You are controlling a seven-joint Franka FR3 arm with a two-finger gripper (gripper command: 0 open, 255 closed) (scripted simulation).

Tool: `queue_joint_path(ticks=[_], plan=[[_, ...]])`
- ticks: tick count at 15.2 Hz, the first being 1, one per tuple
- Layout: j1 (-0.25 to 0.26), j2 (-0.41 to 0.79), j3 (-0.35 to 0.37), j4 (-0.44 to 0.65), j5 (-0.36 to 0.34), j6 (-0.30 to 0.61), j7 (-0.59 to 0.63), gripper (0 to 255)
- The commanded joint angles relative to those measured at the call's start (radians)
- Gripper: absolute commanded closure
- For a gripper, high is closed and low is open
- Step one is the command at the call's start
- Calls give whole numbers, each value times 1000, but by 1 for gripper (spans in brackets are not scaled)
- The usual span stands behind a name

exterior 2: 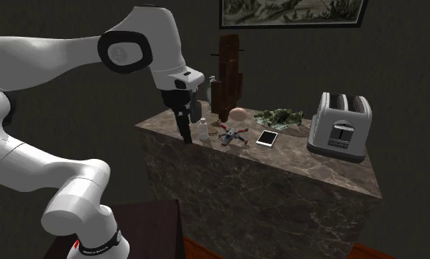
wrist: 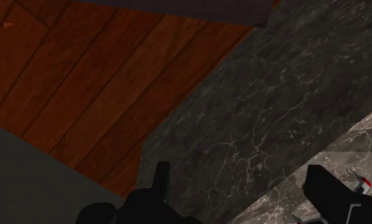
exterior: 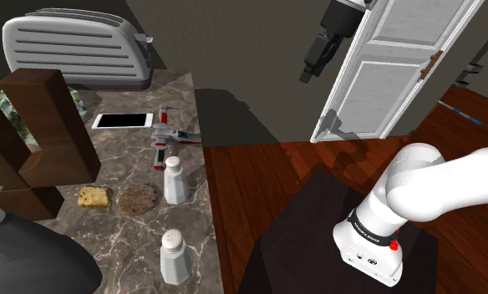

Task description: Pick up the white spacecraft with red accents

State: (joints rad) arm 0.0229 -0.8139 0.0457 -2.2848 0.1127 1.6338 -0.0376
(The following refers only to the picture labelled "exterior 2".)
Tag white phone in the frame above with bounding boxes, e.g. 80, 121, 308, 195
255, 129, 279, 149

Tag small white bottle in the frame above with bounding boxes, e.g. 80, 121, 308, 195
198, 117, 210, 141

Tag grey red toy spaceship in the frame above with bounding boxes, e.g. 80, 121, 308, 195
217, 123, 250, 148

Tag green leafy salad heap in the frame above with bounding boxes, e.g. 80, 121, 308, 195
253, 107, 305, 131

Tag framed landscape wall picture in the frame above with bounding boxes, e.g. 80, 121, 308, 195
219, 0, 370, 30

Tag brown wooden knife block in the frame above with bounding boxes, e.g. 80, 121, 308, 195
210, 34, 244, 123

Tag silver toaster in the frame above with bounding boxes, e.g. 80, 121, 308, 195
306, 91, 373, 164

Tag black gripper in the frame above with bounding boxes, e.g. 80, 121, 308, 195
160, 88, 202, 146

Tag brown marble counter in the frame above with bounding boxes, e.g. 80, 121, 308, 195
135, 101, 383, 259

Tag beige egg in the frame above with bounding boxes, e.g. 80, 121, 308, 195
229, 107, 248, 122

